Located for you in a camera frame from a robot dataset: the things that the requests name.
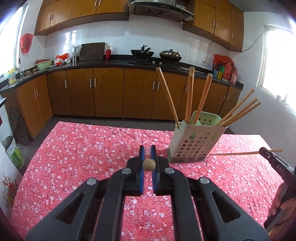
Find wooden chopstick from holder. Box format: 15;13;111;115
142;159;156;171
217;88;255;126
210;149;283;156

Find wooden chopstick holder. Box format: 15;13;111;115
219;97;261;127

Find person's right hand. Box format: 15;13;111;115
268;183;295;216

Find perforated beige utensil holder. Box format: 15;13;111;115
166;111;226;163

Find white paint bucket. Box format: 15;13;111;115
1;136;25;168

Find red packages on counter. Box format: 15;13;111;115
213;54;238;85

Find red white bag on counter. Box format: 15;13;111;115
54;53;72;66

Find yellow detergent bottle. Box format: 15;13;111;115
8;67;16;85

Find green basin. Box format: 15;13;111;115
36;59;53;71

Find black wok with lid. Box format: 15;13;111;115
159;49;182;64

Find dark cutting board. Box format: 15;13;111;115
79;42;105;61

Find red bottle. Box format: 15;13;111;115
105;45;111;60

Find black wok left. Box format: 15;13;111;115
131;45;154;62

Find range hood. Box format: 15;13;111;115
128;1;194;22

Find red plastic bag on wall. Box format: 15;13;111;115
20;33;34;54

